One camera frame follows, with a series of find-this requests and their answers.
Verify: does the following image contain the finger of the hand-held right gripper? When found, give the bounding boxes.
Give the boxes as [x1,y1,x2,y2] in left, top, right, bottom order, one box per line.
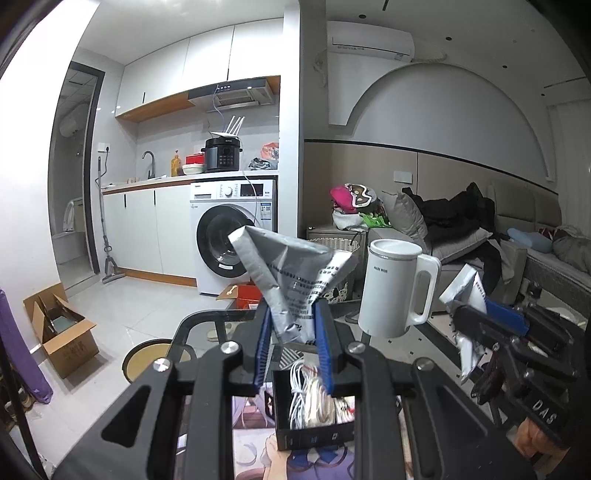
[485,299,578,365]
[448,301,525,365]

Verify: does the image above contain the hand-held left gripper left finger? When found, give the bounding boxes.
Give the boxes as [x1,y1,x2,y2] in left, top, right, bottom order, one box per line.
[53,299,273,480]

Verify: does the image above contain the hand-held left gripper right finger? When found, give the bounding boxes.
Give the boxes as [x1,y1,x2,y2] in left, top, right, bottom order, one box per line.
[313,299,536,480]

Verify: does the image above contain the white plastic packet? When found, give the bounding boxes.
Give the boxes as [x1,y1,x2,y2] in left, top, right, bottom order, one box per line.
[438,264,489,387]

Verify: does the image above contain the white cable coil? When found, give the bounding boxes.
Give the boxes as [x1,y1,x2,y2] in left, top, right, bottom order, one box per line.
[288,361,319,429]

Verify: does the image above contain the white cable bundle checkered strap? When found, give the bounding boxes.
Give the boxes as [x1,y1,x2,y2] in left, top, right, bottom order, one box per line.
[308,376,356,425]

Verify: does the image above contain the silver foil packet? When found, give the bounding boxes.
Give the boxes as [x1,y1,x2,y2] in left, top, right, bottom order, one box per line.
[228,226,359,344]

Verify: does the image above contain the black cardboard box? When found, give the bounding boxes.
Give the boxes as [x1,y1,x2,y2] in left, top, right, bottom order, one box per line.
[271,359,359,451]

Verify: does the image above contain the person's right hand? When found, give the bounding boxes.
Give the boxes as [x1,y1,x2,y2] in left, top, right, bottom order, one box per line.
[515,408,575,460]

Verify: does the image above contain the grey cloth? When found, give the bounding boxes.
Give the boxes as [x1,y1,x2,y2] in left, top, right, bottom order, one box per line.
[501,239,528,306]

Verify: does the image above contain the black cloth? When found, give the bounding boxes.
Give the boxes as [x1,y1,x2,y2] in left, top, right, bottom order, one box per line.
[465,239,505,298]

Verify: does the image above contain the red box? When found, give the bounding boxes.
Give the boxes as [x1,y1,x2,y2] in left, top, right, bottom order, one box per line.
[216,283,262,311]

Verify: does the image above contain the blue pillow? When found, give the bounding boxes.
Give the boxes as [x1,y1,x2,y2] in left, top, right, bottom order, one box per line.
[507,227,553,254]

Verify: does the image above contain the white electric kettle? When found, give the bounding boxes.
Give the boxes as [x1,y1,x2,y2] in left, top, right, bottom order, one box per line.
[358,239,442,339]

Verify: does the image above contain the grey sofa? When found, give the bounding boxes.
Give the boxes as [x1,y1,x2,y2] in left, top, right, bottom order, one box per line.
[379,178,591,333]

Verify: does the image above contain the wicker basket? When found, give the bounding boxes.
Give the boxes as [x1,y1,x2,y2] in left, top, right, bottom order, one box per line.
[307,233,362,253]

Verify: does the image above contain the round stool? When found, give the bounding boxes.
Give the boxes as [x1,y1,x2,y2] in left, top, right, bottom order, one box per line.
[121,339,194,385]

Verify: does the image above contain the black jacket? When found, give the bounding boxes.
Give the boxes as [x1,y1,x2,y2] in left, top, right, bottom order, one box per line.
[401,182,498,232]

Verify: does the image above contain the grey sofa pillow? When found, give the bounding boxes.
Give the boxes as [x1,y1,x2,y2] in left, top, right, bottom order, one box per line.
[380,190,429,254]

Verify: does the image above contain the white washing machine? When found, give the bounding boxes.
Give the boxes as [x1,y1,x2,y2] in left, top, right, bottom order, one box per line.
[189,178,278,297]

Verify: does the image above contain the pink cloth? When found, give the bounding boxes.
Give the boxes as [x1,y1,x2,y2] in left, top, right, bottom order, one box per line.
[329,185,360,214]

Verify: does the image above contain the white lower cabinets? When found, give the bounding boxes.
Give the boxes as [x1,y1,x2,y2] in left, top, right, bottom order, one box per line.
[102,187,200,278]

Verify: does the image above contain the white cabinets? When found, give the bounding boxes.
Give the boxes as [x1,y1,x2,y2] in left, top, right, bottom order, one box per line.
[115,17,284,119]
[102,187,200,278]

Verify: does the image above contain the grey mop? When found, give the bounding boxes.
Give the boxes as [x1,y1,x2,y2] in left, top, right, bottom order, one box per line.
[95,156,126,284]

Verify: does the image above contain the brown cardboard box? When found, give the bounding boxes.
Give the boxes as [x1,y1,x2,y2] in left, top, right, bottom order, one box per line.
[23,281,100,380]

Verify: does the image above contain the black pressure cooker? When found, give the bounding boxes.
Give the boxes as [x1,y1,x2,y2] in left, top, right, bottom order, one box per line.
[203,134,244,173]

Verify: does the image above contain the white router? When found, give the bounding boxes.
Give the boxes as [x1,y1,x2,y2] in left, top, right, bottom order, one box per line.
[210,116,245,139]

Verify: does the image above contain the purple mat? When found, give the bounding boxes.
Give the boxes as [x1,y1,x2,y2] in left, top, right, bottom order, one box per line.
[0,288,54,405]

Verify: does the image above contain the range hood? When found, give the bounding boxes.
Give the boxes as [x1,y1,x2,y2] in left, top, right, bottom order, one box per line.
[187,77,276,112]

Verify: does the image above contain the white upper cabinets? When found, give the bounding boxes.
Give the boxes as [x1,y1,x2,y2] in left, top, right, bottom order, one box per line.
[115,17,284,119]

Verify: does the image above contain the white air conditioner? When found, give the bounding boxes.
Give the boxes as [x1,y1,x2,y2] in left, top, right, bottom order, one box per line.
[326,23,416,64]

